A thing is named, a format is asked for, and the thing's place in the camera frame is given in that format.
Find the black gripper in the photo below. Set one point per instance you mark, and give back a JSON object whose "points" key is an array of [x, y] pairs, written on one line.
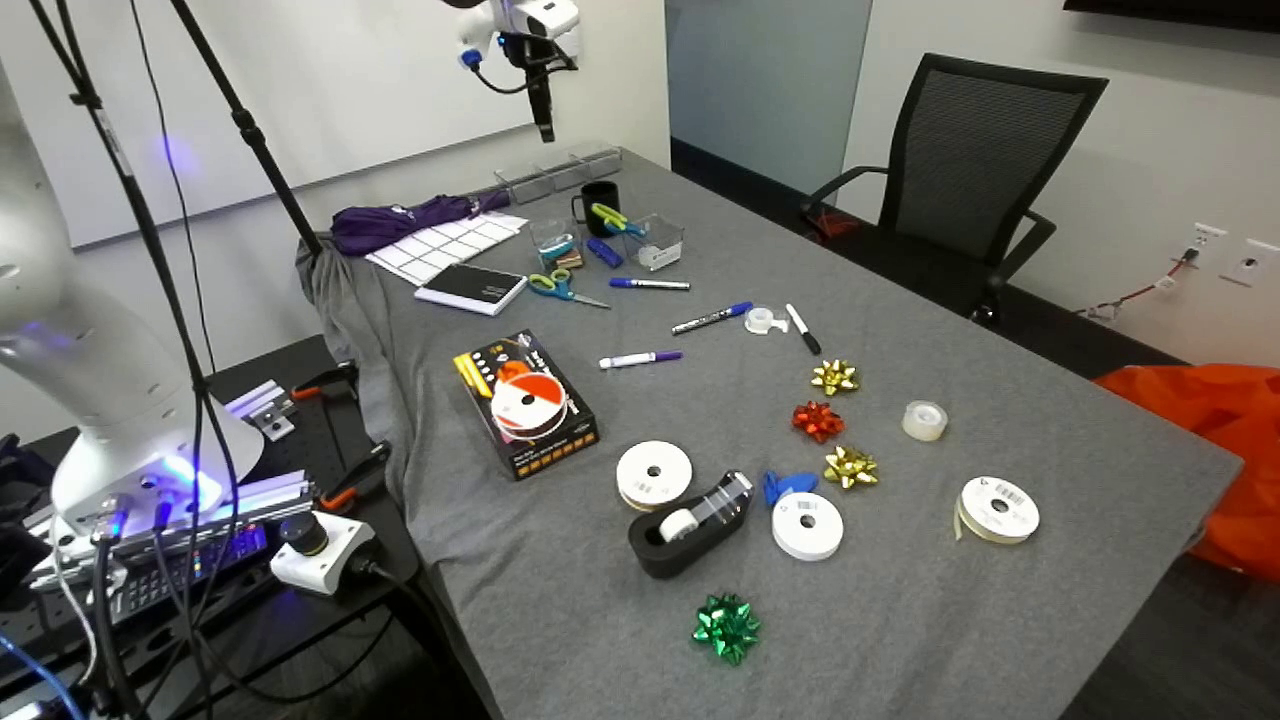
{"points": [[538, 60]]}

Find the blue white marker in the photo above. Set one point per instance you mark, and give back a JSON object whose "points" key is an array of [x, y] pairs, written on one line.
{"points": [[641, 358]]}

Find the black white marker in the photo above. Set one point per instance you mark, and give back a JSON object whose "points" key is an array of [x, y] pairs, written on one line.
{"points": [[803, 324]]}

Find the black mug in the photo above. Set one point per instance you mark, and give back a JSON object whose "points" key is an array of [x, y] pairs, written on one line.
{"points": [[596, 202]]}

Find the small blue plastic tool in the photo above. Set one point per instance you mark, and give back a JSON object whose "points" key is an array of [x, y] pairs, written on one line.
{"points": [[604, 253]]}

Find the white label sheets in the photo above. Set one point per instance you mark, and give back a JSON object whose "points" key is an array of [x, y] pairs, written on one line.
{"points": [[445, 245]]}

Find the green blue scissors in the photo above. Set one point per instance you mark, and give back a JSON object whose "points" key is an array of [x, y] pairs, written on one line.
{"points": [[564, 285]]}

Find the clear plastic box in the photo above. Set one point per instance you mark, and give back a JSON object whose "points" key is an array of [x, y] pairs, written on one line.
{"points": [[660, 245]]}

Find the purple cloth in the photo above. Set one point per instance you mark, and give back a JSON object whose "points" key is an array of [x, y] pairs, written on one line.
{"points": [[401, 224]]}

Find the red white ribbon spool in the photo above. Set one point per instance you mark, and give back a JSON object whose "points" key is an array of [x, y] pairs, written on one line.
{"points": [[524, 400]]}

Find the black tripod stand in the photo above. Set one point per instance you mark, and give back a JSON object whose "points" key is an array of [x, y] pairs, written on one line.
{"points": [[247, 133]]}

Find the small clear tape roll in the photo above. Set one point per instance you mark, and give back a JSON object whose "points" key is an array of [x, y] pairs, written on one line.
{"points": [[762, 322]]}

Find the gold gift bow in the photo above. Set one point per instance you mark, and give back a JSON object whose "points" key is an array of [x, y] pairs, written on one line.
{"points": [[834, 376], [848, 466]]}

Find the red gift bow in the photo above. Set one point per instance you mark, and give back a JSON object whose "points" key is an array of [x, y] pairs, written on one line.
{"points": [[818, 420]]}

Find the black mesh office chair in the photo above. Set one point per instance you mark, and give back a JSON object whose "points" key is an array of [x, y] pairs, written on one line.
{"points": [[975, 147]]}

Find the blue gift bow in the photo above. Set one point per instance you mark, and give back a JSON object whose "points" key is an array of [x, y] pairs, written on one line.
{"points": [[785, 486]]}

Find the black tape dispenser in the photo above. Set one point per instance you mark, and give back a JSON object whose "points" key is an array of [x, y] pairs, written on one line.
{"points": [[691, 533]]}

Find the metal robot mounting plate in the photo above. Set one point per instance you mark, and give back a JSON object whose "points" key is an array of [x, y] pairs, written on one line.
{"points": [[254, 500]]}

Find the thick clear tape roll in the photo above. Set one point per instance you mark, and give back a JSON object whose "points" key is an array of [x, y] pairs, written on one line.
{"points": [[925, 420]]}

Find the white power strip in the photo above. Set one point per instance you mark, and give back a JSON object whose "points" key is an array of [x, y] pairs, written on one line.
{"points": [[326, 555]]}

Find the green gift bow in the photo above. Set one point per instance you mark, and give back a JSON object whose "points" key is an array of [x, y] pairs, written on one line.
{"points": [[726, 627]]}

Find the white gold ribbon spool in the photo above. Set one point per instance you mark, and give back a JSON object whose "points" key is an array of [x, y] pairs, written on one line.
{"points": [[998, 510]]}

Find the grey tablecloth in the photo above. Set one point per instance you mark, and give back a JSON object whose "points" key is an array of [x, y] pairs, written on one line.
{"points": [[864, 627]]}

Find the orange cloth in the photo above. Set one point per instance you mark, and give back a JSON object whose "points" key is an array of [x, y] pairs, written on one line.
{"points": [[1226, 440]]}

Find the small grey metal bracket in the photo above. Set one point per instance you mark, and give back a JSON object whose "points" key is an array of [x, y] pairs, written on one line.
{"points": [[260, 404]]}

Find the black wall television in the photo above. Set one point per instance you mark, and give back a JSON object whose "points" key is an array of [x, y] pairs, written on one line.
{"points": [[1175, 8]]}

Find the white wall outlet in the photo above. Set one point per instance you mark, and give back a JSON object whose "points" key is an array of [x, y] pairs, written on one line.
{"points": [[1209, 241]]}

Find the white wall plate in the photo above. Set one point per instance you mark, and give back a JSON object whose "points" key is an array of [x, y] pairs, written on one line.
{"points": [[1253, 260]]}

